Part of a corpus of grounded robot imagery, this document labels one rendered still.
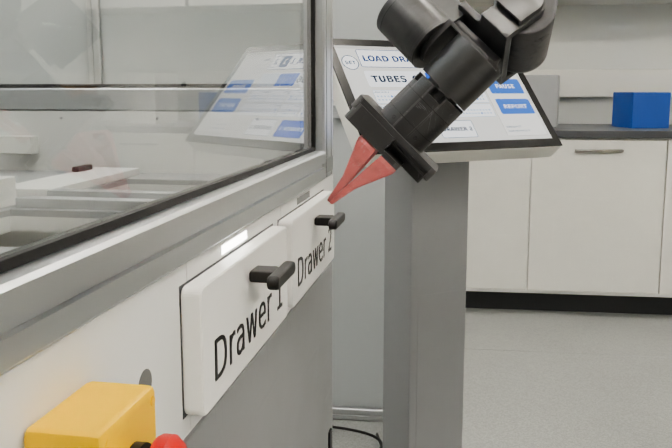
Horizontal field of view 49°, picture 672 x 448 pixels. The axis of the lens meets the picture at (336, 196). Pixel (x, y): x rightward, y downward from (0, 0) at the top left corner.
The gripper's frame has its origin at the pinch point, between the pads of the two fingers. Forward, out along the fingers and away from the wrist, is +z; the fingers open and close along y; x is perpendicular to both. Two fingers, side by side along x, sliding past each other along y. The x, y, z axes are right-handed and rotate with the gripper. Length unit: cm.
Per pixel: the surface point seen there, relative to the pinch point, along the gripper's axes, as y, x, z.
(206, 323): -0.5, 16.0, 11.9
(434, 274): -26, -97, 17
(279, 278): -2.0, 5.8, 8.2
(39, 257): 8.3, 34.4, 7.7
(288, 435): -17.7, -19.2, 31.4
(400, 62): 14, -96, -12
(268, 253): 0.8, -3.4, 10.4
